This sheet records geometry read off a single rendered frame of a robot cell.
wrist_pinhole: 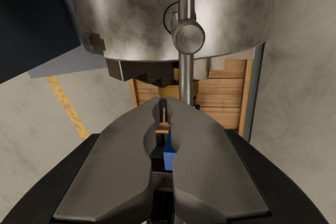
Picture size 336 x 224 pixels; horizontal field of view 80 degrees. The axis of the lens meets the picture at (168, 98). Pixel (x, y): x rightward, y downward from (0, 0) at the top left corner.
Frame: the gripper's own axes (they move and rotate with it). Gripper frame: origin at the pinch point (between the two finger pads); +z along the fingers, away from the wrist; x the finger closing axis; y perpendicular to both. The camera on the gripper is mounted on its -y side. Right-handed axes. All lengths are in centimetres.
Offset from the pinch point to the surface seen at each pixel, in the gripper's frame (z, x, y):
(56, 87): 155, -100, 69
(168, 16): 11.2, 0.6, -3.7
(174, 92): 22.6, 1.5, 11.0
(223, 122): 44, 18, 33
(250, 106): 75, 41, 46
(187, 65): 4.0, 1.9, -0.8
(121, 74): 15.9, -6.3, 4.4
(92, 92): 149, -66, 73
